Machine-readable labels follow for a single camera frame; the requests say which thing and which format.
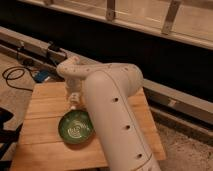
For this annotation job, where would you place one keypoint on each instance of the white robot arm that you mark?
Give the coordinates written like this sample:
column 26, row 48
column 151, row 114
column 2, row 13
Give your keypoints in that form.
column 106, row 88

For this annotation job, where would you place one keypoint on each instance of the green ceramic bowl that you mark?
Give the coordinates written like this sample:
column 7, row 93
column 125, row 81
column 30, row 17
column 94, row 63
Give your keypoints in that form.
column 75, row 127

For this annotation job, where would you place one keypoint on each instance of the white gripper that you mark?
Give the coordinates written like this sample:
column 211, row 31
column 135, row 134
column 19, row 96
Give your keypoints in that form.
column 74, row 91

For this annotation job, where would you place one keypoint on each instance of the blue box on floor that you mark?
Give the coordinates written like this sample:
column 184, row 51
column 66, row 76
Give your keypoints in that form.
column 41, row 76

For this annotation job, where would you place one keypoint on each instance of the black power adapter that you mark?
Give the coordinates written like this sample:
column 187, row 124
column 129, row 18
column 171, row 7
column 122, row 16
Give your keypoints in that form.
column 55, row 48

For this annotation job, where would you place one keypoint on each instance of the wooden board table top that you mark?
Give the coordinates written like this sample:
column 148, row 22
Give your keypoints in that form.
column 40, row 147

